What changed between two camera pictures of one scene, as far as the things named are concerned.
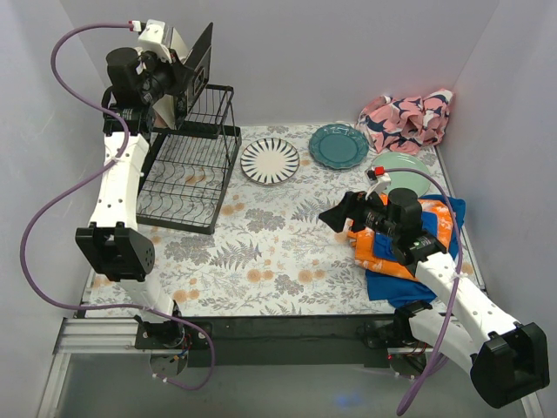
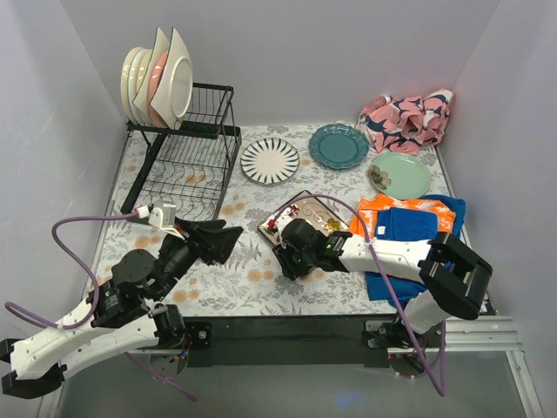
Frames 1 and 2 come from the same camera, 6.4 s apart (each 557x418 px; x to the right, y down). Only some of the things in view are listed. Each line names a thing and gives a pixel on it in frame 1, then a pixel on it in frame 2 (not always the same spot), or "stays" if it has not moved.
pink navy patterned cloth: (406, 124) stays
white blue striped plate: (270, 160) stays
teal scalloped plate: (338, 146) stays
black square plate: (197, 66) -> (304, 206)
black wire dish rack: (186, 166) stays
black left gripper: (184, 81) -> (200, 242)
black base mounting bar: (284, 341) stays
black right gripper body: (356, 213) -> (284, 259)
